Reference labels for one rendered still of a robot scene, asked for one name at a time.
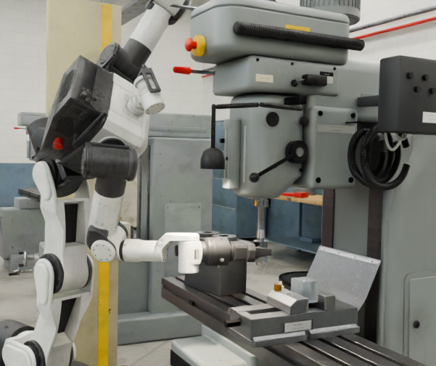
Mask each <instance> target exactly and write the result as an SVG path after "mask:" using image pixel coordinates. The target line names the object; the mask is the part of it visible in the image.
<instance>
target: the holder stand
mask: <svg viewBox="0 0 436 366"><path fill-rule="evenodd" d="M196 233H198V234H199V235H200V241H203V240H204V239H205V238H206V237H227V238H228V240H229V241H240V240H241V239H238V238H236V235H227V234H220V233H219V232H216V231H197V232H196ZM246 282H247V262H246V261H230V262H229V264H228V265H226V266H220V267H217V266H205V265H204V264H203V262H201V263H200V271H199V272H198V273H191V274H186V273H185V279H184V284H185V285H189V286H192V287H194V288H198V289H200V290H203V291H206V292H208V293H212V294H215V295H217V296H227V295H231V294H236V293H243V292H246Z"/></svg>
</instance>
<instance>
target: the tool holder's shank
mask: <svg viewBox="0 0 436 366"><path fill-rule="evenodd" d="M265 210H266V207H258V226H257V233H256V238H257V241H264V238H266V234H265Z"/></svg>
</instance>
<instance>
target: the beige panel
mask: <svg viewBox="0 0 436 366"><path fill-rule="evenodd" d="M121 8H122V7H121V6H120V5H114V4H105V3H100V2H95V1H85V0H46V117H49V114H50V111H51V108H52V105H53V102H54V98H55V97H56V94H57V90H58V88H59V85H60V82H61V80H62V77H63V74H64V73H65V71H66V70H67V69H68V68H69V67H70V66H71V65H72V63H73V62H74V61H75V60H76V59H77V57H78V56H79V55H82V56H83V57H85V58H86V59H88V60H90V61H92V62H93V63H95V64H96V61H97V60H98V59H99V56H100V54H101V53H102V51H103V49H104V48H105V47H106V46H107V45H109V44H110V43H112V42H114V41H115V42H117V43H118V44H119V45H120V46H121ZM86 253H87V254H88V255H90V257H91V258H92V260H93V263H94V284H93V293H92V299H91V301H90V304H89V306H88V308H87V310H86V312H85V314H84V316H83V318H82V320H81V323H80V326H79V328H78V332H77V333H76V336H75V339H74V341H73V342H74V344H75V349H76V357H75V361H78V362H82V363H85V364H87V365H90V366H117V355H118V261H116V260H112V261H110V262H101V261H99V260H97V259H95V258H94V256H93V255H92V253H91V250H90V249H89V247H88V246H87V248H86Z"/></svg>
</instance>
